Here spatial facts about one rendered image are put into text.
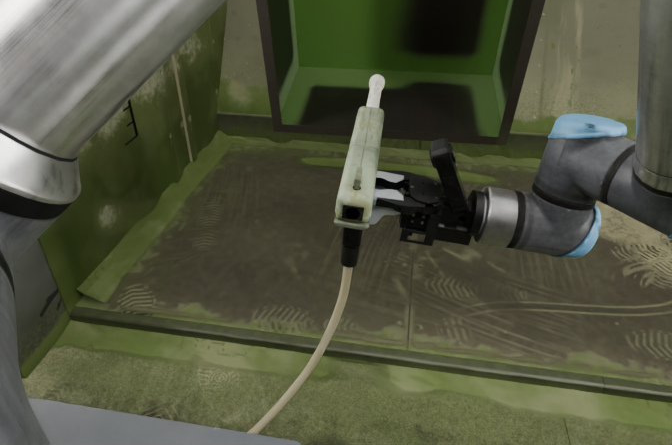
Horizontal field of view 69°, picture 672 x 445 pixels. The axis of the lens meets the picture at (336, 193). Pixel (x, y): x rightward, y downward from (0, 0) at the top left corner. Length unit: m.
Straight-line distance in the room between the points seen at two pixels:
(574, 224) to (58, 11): 0.68
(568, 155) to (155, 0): 0.58
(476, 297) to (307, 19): 0.94
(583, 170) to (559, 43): 1.55
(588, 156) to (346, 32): 0.96
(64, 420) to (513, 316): 1.15
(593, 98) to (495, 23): 0.83
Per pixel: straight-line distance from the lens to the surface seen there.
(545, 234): 0.78
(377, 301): 1.38
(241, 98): 2.24
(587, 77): 2.25
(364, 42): 1.53
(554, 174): 0.76
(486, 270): 1.54
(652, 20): 0.53
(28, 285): 1.38
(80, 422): 0.47
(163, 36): 0.33
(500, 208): 0.76
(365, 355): 1.26
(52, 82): 0.32
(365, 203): 0.63
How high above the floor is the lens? 1.00
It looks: 32 degrees down
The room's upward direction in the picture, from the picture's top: straight up
